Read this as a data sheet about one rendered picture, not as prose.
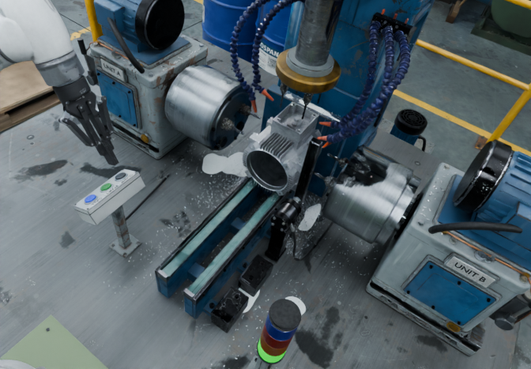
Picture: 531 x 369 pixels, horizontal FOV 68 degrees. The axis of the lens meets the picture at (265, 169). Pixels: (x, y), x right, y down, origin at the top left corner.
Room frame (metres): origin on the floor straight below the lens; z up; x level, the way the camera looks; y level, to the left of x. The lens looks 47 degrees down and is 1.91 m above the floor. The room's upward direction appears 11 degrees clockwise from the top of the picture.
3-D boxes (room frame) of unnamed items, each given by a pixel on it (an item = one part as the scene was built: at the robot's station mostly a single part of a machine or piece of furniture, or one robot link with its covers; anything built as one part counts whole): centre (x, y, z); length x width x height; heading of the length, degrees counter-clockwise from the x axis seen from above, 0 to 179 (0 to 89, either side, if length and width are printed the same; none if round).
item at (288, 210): (0.82, -0.19, 0.92); 0.45 x 0.13 x 0.24; 154
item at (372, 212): (0.77, -0.35, 1.04); 0.41 x 0.25 x 0.25; 64
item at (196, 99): (1.07, 0.27, 1.04); 0.37 x 0.25 x 0.25; 64
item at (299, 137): (0.95, -0.06, 1.11); 0.12 x 0.11 x 0.07; 154
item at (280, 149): (0.92, -0.05, 1.02); 0.20 x 0.19 x 0.19; 154
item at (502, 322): (0.51, -0.67, 1.07); 0.08 x 0.07 x 0.20; 154
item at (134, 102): (1.17, 0.49, 0.99); 0.35 x 0.31 x 0.37; 64
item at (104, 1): (1.16, 0.54, 1.16); 0.33 x 0.26 x 0.42; 64
